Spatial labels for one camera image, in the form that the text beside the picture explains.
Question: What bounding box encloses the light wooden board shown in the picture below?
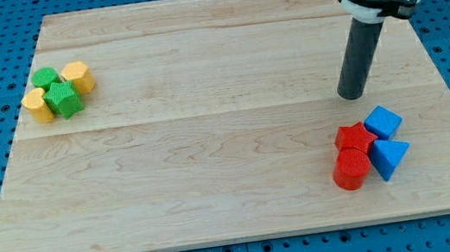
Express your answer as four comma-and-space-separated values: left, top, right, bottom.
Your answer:
0, 0, 450, 252

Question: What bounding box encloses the red star block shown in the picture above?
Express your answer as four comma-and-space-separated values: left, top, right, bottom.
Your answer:
334, 122, 378, 154

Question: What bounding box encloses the red cylinder block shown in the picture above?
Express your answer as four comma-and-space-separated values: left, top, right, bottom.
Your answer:
333, 148, 371, 191

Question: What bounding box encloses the blue cube block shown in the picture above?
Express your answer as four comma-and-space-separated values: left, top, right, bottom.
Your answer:
364, 105, 402, 141

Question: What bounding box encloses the yellow heart block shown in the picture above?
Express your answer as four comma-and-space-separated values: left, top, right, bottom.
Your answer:
22, 88, 54, 123

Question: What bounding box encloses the green star block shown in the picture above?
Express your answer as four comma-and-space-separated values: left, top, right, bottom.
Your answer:
43, 81, 84, 119

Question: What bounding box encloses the green cylinder block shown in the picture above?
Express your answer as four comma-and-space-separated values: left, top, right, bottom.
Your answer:
31, 66, 61, 91

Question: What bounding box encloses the yellow hexagon block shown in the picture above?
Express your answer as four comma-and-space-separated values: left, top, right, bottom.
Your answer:
61, 60, 96, 94

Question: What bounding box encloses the blue triangular prism block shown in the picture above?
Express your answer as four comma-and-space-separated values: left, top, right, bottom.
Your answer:
369, 140, 409, 181

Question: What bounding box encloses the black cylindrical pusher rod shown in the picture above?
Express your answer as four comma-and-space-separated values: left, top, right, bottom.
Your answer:
337, 18, 383, 100

